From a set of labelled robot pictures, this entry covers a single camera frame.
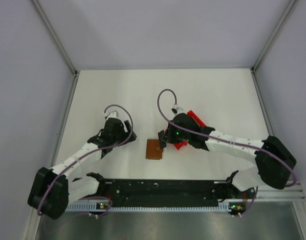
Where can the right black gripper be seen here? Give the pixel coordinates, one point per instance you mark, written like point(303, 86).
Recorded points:
point(169, 138)

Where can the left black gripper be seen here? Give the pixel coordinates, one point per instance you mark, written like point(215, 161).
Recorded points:
point(126, 135)

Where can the brown leather card holder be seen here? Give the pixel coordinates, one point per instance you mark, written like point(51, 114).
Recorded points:
point(153, 150)

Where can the red plastic card bin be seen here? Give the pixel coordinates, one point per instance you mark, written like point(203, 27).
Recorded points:
point(180, 137)

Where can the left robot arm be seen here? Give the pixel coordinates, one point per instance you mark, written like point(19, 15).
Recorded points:
point(55, 188)

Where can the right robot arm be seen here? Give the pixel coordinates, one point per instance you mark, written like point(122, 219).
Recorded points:
point(272, 162)

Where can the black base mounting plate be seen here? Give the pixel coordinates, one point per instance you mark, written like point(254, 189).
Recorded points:
point(169, 193)

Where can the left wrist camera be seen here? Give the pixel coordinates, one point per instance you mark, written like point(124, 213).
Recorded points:
point(111, 115)

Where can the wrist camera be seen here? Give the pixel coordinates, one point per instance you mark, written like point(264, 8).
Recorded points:
point(111, 115)
point(176, 110)

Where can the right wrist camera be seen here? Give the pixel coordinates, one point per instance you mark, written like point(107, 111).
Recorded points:
point(176, 110)

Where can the white slotted cable duct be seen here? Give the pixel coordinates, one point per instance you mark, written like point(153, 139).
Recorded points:
point(98, 207)

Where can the aluminium frame left post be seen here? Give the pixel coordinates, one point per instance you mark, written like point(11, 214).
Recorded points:
point(54, 36)

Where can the aluminium frame post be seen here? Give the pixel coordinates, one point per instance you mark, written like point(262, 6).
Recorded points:
point(275, 33)
point(54, 36)

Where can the aluminium frame right post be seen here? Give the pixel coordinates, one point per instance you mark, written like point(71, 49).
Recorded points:
point(275, 33)

